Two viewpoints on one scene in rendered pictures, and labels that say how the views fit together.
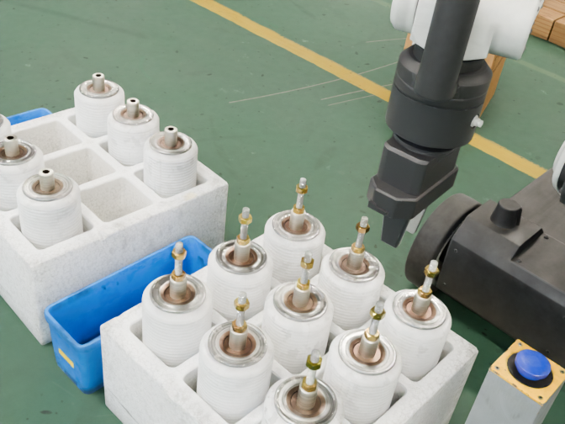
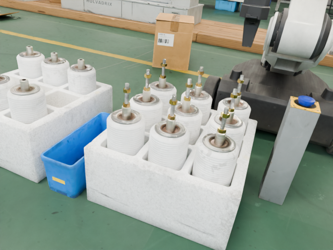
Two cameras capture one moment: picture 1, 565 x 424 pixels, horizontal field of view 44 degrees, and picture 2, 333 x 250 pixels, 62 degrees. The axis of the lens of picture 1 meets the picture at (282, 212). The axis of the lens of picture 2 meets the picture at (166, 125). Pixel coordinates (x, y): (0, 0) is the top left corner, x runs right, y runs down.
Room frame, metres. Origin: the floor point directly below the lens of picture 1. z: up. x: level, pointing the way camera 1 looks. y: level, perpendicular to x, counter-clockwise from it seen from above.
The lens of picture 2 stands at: (0.08, 0.24, 0.58)
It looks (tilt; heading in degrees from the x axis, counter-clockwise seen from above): 30 degrees down; 339
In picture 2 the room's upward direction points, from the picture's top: 6 degrees clockwise
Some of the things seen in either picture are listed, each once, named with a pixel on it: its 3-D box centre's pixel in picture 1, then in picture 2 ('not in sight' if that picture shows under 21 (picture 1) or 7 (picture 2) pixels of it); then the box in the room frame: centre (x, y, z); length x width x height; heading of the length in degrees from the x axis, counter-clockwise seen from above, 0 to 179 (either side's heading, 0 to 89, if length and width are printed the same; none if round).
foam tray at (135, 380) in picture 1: (287, 377); (178, 157); (0.69, -0.04, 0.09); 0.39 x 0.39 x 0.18; 51
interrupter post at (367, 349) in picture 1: (368, 345); (229, 116); (0.61, -0.13, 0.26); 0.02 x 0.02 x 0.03
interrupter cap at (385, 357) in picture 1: (366, 352); (228, 120); (0.61, -0.13, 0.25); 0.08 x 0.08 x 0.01
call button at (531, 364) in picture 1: (531, 367); (305, 101); (0.56, -0.31, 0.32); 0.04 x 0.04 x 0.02
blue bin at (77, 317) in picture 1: (142, 311); (89, 151); (0.81, 0.21, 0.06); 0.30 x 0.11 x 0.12; 140
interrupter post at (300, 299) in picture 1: (301, 294); (186, 105); (0.69, -0.04, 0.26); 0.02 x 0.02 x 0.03
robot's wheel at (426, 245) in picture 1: (446, 243); (209, 98); (1.06, -0.32, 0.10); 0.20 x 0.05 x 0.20; 140
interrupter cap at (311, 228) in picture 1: (296, 225); (161, 86); (0.85, -0.02, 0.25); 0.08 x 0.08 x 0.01
